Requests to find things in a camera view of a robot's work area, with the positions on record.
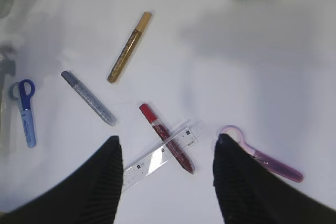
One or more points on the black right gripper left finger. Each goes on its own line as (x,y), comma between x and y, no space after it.
(91,194)

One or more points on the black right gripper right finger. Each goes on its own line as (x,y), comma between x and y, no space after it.
(248,193)

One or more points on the clear plastic ruler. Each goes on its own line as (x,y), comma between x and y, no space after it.
(186,136)

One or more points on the silver glitter pen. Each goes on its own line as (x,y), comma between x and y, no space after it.
(90,99)

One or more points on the gold glitter pen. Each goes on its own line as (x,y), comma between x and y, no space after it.
(129,47)

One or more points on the pink safety scissors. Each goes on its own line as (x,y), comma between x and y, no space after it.
(264,160)

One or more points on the blue safety scissors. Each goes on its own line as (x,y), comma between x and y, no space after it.
(22,93)

